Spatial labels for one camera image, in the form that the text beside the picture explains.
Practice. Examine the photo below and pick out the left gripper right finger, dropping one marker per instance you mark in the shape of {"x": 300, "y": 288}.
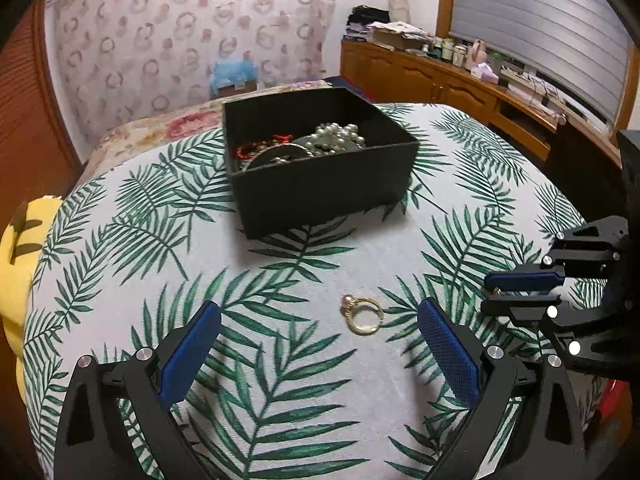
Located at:
{"x": 546, "y": 441}

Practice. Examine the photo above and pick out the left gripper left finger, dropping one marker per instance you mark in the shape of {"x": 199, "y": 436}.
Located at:
{"x": 92, "y": 441}

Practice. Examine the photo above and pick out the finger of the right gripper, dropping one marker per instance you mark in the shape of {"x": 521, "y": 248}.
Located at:
{"x": 520, "y": 308}
{"x": 526, "y": 278}

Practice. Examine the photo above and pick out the black jewelry box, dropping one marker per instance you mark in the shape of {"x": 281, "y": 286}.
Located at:
{"x": 273, "y": 198}

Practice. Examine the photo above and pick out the pink tissue box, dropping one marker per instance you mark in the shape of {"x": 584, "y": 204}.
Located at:
{"x": 484, "y": 72}

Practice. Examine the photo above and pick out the palm leaf tablecloth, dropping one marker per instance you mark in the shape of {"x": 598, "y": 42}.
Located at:
{"x": 319, "y": 371}

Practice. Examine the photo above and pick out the yellow plush toy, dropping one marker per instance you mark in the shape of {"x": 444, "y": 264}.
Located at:
{"x": 21, "y": 245}

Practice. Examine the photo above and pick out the wooden sideboard cabinet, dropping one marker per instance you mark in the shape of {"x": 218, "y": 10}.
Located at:
{"x": 387, "y": 76}

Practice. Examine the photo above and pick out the grey window blind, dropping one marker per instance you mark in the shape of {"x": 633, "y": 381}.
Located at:
{"x": 581, "y": 44}

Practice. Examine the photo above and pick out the cardboard box with papers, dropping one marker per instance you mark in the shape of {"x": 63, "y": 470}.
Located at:
{"x": 398, "y": 36}

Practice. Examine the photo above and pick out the wooden louvered wardrobe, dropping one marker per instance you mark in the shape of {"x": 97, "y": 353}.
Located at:
{"x": 37, "y": 156}

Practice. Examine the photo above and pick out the stack of clothes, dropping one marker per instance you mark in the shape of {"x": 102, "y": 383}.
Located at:
{"x": 359, "y": 21}

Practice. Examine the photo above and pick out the floral bed cover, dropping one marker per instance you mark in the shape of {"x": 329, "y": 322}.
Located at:
{"x": 130, "y": 140}

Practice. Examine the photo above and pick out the blue bag on box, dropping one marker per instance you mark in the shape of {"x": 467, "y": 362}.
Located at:
{"x": 231, "y": 78}

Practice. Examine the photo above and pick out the pink circle pattern curtain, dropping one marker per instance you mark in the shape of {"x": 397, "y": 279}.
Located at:
{"x": 121, "y": 60}

